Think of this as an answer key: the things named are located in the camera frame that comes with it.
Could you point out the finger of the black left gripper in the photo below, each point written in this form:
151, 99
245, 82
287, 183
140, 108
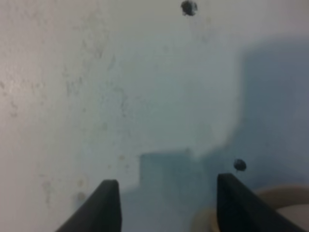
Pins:
240, 210
101, 212

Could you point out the beige teapot saucer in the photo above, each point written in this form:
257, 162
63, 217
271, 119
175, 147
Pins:
292, 202

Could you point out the beige teapot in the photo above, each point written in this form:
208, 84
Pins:
205, 221

